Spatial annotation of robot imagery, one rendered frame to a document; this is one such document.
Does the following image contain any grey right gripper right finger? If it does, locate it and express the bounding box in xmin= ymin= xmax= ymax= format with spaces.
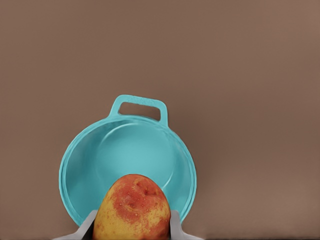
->
xmin=170 ymin=209 xmax=205 ymax=240

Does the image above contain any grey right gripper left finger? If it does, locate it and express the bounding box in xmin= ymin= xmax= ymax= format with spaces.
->
xmin=52 ymin=209 xmax=99 ymax=240

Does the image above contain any turquoise pot with handle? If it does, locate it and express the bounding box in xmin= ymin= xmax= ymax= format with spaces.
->
xmin=58 ymin=94 xmax=198 ymax=228

